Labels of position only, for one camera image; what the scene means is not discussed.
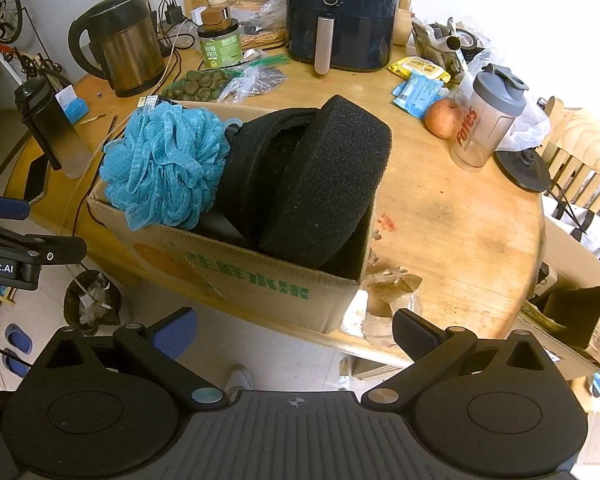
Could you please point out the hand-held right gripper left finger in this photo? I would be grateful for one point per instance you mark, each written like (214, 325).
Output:
(177, 335)

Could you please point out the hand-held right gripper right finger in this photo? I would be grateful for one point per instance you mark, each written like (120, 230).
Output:
(410, 330)

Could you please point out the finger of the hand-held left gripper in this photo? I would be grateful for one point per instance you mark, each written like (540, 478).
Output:
(5, 206)
(60, 251)

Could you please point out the teal mesh bath loofah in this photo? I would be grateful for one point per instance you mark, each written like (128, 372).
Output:
(165, 165)

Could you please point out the torn brown paper bag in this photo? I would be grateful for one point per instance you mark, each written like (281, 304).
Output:
(392, 292)

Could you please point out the lined trash bin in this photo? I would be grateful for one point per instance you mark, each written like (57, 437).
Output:
(92, 302)

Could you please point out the blue slipper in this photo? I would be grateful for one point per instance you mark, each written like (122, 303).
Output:
(16, 366)
(19, 337)

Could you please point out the person's white shoe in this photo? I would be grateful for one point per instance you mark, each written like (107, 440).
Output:
(239, 379)

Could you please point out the black water bottle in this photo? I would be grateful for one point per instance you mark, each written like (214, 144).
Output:
(50, 125)

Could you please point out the blue tissue box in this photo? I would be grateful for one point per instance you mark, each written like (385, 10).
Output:
(72, 105)

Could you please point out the yellow pen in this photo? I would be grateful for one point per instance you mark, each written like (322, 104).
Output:
(92, 119)

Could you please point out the black stick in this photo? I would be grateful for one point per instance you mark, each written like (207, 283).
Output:
(112, 125)

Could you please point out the brown cardboard box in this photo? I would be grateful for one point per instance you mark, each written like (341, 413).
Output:
(575, 320)

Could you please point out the small yellow green packet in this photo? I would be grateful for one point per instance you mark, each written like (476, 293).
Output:
(149, 102)

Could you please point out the black kettle base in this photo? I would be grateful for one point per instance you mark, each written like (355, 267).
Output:
(522, 170)

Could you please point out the steel electric kettle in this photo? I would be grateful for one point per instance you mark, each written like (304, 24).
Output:
(125, 50)

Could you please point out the clear shaker bottle grey lid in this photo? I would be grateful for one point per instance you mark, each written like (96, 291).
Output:
(485, 125)

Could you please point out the blue packet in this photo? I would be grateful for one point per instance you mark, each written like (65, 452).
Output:
(420, 91)

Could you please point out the clear bag of metal scrubbers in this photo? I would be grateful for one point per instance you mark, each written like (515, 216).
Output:
(252, 85)

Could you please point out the power adapter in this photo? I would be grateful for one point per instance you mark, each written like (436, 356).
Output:
(172, 12)

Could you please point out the green label jar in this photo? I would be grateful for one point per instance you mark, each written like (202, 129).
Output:
(220, 50)

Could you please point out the yellow wet wipes pack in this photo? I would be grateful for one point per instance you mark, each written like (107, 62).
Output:
(420, 67)

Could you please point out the brown bottle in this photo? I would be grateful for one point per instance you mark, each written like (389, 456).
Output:
(216, 10)

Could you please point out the bag of metal hardware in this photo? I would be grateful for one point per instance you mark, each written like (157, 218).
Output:
(445, 45)

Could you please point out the clear bag of snacks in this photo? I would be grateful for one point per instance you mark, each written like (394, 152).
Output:
(260, 20)

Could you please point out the wooden cup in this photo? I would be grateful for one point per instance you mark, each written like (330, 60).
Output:
(404, 22)

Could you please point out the dark blue air fryer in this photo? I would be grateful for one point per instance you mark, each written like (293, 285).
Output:
(350, 20)

